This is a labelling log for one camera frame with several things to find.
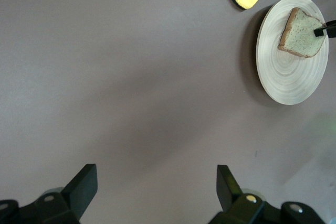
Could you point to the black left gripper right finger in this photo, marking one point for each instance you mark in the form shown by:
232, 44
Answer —
233, 192

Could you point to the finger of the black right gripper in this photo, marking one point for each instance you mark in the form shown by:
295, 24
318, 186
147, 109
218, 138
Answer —
321, 32
331, 23

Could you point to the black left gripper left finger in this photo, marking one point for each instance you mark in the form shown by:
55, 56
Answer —
78, 190

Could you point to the brown bread slice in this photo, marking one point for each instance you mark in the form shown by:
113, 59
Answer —
299, 37

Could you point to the round wooden plate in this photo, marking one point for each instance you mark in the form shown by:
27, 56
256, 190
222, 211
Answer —
288, 77

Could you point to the brown table cover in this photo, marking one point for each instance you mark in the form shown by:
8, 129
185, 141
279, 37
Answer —
131, 77

